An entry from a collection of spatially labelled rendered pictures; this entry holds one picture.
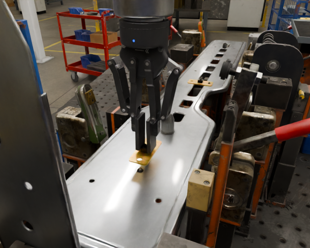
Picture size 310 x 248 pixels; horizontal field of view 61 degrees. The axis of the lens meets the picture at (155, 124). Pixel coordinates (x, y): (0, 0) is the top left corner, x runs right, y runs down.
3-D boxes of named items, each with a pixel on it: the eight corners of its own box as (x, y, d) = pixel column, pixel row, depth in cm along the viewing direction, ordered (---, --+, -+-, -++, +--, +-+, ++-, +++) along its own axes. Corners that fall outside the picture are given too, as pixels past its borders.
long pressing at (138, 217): (208, 40, 152) (208, 38, 151) (248, 44, 145) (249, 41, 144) (23, 225, 41) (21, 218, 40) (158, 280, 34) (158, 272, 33)
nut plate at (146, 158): (145, 138, 56) (145, 134, 55) (162, 142, 54) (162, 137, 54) (127, 161, 49) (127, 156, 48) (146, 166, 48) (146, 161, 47)
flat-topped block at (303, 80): (273, 133, 118) (300, 29, 96) (293, 137, 116) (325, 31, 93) (273, 145, 110) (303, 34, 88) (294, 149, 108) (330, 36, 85)
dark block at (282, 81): (233, 201, 83) (259, 74, 62) (256, 207, 81) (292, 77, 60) (231, 212, 79) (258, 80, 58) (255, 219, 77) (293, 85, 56)
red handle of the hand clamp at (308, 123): (215, 141, 47) (313, 110, 38) (221, 151, 48) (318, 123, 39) (211, 154, 44) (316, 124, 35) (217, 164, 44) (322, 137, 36)
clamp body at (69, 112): (85, 198, 85) (67, 100, 67) (117, 208, 81) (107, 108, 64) (67, 219, 77) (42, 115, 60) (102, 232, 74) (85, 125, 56)
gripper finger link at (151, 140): (152, 113, 49) (156, 114, 49) (152, 144, 52) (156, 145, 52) (145, 120, 46) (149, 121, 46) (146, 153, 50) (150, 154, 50)
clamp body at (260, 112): (216, 207, 81) (234, 97, 63) (255, 218, 78) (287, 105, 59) (210, 231, 74) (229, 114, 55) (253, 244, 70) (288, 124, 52)
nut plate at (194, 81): (187, 83, 90) (187, 79, 89) (189, 79, 93) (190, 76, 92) (211, 86, 87) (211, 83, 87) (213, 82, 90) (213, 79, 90)
